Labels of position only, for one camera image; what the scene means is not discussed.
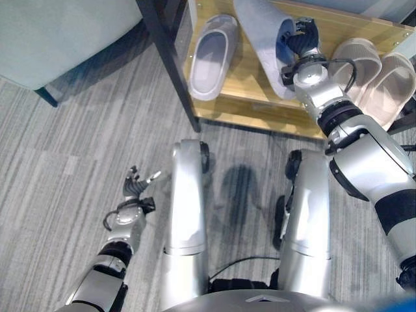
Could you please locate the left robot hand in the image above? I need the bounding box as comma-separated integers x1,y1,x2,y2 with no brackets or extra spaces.
122,166,163,200

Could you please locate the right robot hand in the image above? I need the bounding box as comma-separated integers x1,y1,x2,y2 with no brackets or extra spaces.
276,18,321,59

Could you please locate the grey slipper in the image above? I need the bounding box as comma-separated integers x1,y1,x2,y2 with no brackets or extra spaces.
232,0,305,100
188,14,239,101

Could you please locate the beige slipper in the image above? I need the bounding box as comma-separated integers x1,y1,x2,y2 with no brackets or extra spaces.
357,51,416,130
328,37,383,105

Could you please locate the left silver robot leg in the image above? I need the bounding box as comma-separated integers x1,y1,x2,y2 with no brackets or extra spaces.
161,138,211,308

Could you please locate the silver robot leg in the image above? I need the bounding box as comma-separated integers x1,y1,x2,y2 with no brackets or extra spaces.
161,138,211,308
272,148,333,299

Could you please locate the silver robot torso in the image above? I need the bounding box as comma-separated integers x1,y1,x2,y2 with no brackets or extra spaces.
155,290,416,312

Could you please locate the light green sofa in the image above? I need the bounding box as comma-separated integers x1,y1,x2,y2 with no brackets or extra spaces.
0,0,144,108

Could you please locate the right silver robot leg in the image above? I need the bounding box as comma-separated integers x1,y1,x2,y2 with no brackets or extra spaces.
272,148,333,299

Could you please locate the wooden shoe rack black frame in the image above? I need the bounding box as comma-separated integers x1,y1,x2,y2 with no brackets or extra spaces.
135,0,416,141

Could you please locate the black cable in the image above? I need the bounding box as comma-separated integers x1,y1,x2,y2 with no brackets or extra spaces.
207,256,280,282

